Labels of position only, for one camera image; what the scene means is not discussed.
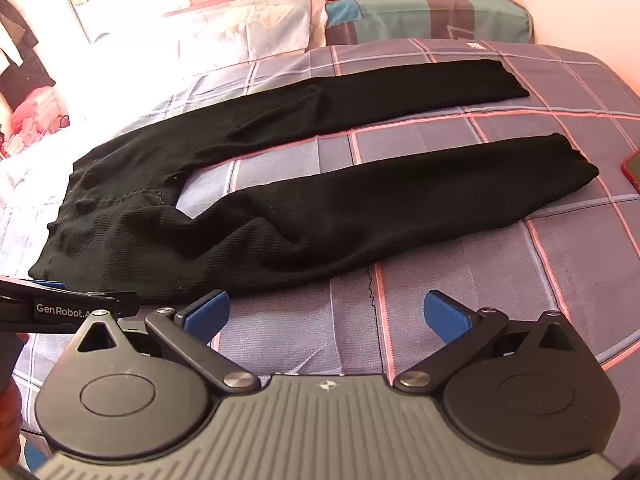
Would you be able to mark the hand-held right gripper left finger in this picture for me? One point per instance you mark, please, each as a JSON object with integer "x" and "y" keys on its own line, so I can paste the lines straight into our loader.
{"x": 207, "y": 312}

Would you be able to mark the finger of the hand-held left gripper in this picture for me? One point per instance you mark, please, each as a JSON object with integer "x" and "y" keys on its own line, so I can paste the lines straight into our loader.
{"x": 50, "y": 286}
{"x": 117, "y": 305}

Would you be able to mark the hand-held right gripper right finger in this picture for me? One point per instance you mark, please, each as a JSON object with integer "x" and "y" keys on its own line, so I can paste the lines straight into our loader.
{"x": 442, "y": 315}

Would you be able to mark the black pants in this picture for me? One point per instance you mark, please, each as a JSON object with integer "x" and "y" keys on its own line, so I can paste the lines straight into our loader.
{"x": 310, "y": 220}

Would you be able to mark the person's left forearm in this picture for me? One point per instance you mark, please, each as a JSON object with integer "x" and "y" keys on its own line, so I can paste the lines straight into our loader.
{"x": 9, "y": 400}

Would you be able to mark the plaid grey bed sheet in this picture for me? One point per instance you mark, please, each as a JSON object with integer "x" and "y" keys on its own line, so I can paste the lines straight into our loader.
{"x": 550, "y": 260}

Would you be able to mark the pile of pink cloth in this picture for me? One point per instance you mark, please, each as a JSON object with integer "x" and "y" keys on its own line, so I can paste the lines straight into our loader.
{"x": 35, "y": 120}

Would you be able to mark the hanging dark clothing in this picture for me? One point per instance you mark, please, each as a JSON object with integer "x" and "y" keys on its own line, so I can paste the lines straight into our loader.
{"x": 22, "y": 60}

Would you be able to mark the red phone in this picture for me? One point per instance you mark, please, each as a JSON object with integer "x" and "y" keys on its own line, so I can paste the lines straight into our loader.
{"x": 632, "y": 165}

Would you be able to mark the pale patterned pillow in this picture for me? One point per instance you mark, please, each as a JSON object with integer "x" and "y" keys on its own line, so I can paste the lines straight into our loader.
{"x": 240, "y": 25}

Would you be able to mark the teal grey patchwork pillow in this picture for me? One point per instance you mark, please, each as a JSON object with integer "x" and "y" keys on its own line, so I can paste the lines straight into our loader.
{"x": 425, "y": 10}

